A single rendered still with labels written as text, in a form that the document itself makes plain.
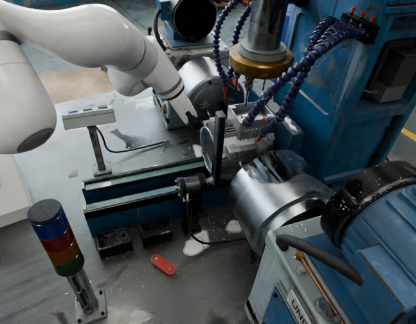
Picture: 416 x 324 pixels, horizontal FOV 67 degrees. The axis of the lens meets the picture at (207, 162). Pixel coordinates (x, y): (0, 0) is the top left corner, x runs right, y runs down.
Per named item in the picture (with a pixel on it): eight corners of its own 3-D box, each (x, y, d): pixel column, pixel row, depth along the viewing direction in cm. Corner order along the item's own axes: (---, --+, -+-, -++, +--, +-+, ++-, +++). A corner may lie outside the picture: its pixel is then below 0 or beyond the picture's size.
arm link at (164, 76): (154, 99, 87) (182, 81, 86) (125, 62, 78) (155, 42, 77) (150, 83, 93) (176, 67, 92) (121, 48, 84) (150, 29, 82)
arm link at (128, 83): (85, 99, 61) (133, 103, 91) (153, 54, 59) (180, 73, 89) (60, 58, 60) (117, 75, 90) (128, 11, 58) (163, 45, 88)
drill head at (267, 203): (281, 183, 108) (298, 123, 92) (361, 294, 80) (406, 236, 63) (213, 199, 101) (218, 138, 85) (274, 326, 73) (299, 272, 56)
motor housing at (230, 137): (247, 144, 122) (254, 102, 110) (269, 177, 109) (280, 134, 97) (198, 153, 117) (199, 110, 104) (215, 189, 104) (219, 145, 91)
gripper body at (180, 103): (156, 86, 95) (175, 110, 103) (164, 103, 88) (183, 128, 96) (177, 72, 94) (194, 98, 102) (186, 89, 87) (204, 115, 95)
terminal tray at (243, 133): (258, 117, 109) (261, 99, 105) (272, 135, 102) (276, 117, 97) (226, 123, 106) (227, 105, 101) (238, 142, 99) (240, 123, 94)
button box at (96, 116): (114, 117, 117) (112, 104, 115) (116, 122, 111) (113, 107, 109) (65, 125, 113) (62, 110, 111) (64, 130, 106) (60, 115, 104)
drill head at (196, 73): (214, 90, 154) (217, 39, 137) (245, 133, 129) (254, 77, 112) (164, 97, 147) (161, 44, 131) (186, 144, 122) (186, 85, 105)
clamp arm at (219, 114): (218, 179, 97) (224, 109, 80) (221, 186, 95) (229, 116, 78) (207, 182, 96) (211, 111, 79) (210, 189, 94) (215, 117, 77)
